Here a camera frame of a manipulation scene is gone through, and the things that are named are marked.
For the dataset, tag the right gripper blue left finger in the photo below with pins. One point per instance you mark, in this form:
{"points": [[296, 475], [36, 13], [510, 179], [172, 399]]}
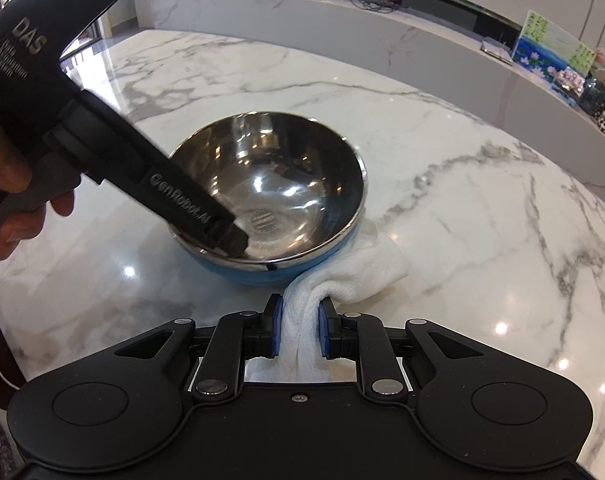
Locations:
{"points": [[272, 319]]}

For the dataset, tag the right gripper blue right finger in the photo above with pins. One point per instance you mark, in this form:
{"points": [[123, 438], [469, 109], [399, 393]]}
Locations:
{"points": [[327, 320]]}

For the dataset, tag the white cloth towel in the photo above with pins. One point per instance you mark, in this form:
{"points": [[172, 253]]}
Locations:
{"points": [[369, 263]]}

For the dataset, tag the blue steel bowl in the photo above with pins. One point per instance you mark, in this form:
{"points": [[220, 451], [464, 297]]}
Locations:
{"points": [[296, 187]]}

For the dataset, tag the person left hand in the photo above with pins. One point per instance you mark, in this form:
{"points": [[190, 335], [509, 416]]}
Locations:
{"points": [[15, 176]]}

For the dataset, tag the grey set-top box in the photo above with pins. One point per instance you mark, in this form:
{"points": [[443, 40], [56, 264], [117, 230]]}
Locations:
{"points": [[496, 50]]}

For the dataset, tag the lotus painting board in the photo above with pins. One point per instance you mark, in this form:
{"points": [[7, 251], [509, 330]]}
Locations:
{"points": [[547, 51]]}

